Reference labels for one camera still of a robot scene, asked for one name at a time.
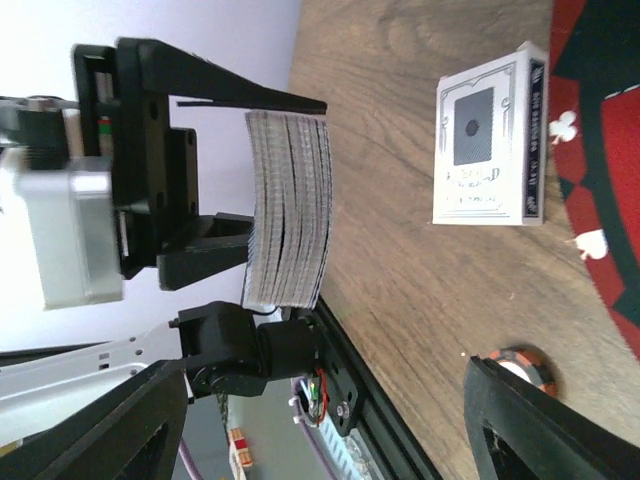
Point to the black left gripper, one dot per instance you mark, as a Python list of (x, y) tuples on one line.
[(123, 94)]

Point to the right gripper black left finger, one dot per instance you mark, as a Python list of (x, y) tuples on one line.
[(131, 432)]

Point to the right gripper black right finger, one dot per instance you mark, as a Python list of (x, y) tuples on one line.
[(517, 431)]

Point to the red brown chip stack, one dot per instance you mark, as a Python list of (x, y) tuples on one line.
[(530, 364)]

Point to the playing card deck with box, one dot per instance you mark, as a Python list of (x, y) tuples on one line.
[(293, 182)]

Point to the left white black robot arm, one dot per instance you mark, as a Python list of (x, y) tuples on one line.
[(220, 346)]

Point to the white playing card box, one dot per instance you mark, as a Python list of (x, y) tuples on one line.
[(491, 142)]

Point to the round red black poker mat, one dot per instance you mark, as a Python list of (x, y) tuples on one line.
[(594, 129)]

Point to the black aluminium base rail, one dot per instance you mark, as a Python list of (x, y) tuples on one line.
[(359, 406)]

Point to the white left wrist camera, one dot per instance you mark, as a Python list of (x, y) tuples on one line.
[(71, 222)]

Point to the light blue slotted cable duct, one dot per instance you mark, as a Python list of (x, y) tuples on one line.
[(349, 457)]

